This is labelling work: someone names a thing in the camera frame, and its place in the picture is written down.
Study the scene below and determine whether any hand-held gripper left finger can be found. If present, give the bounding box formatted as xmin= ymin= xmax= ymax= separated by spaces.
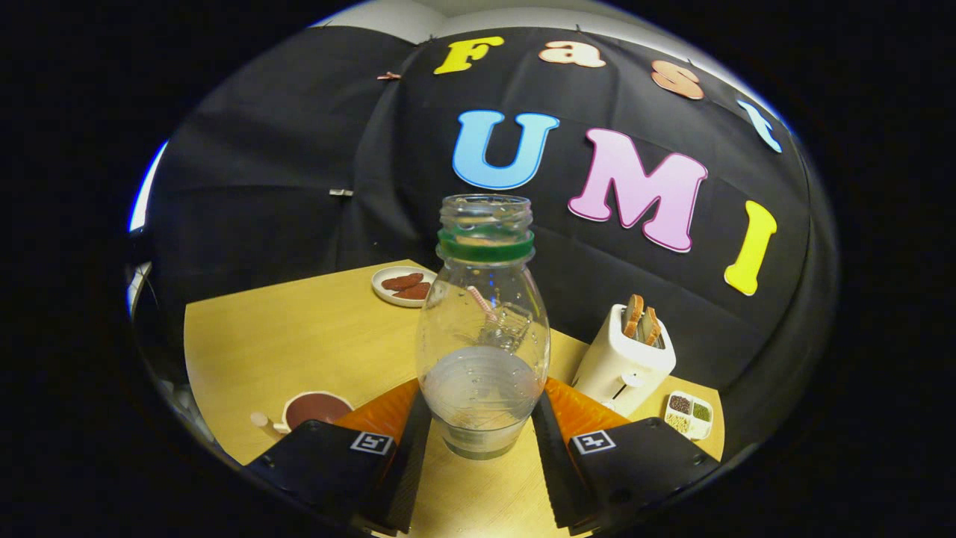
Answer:
xmin=246 ymin=379 xmax=434 ymax=535

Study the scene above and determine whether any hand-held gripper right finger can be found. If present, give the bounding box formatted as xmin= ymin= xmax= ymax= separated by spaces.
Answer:
xmin=530 ymin=377 xmax=721 ymax=535

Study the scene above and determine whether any beige cup brown inside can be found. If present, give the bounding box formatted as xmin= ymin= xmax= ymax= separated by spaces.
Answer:
xmin=250 ymin=391 xmax=356 ymax=436

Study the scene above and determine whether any clear plastic juice bottle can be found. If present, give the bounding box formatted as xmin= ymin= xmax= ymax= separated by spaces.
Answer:
xmin=415 ymin=194 xmax=552 ymax=460

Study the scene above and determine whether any white toaster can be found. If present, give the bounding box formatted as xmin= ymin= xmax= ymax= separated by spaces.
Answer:
xmin=571 ymin=303 xmax=677 ymax=418

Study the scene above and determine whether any white divided snack dish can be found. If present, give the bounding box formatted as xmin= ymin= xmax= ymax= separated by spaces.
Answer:
xmin=663 ymin=390 xmax=714 ymax=441

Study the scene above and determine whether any wooden table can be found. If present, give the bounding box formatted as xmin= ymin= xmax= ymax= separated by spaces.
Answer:
xmin=184 ymin=259 xmax=727 ymax=538

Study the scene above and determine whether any white round plate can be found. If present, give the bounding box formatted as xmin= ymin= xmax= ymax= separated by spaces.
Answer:
xmin=371 ymin=266 xmax=438 ymax=309

